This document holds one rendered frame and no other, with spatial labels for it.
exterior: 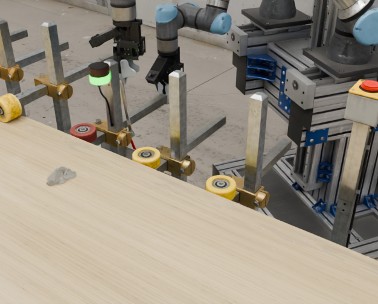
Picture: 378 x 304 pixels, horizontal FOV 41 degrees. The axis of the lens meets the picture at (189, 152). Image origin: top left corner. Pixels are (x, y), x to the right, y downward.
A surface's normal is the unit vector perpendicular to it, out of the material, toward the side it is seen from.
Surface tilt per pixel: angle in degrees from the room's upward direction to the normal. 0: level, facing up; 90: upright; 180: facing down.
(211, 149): 0
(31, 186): 0
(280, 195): 0
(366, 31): 95
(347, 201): 90
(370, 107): 90
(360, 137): 90
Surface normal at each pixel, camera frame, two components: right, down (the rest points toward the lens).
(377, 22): 0.07, 0.61
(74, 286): 0.00, -0.84
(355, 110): -0.57, 0.44
